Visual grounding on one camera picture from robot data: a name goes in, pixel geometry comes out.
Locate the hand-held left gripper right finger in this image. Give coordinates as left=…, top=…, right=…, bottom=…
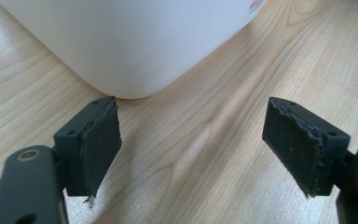
left=262, top=96, right=351, bottom=199

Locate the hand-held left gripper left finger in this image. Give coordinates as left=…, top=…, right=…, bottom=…
left=52, top=95, right=123, bottom=209

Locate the white plastic container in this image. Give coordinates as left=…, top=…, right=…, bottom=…
left=0, top=0, right=267, bottom=100

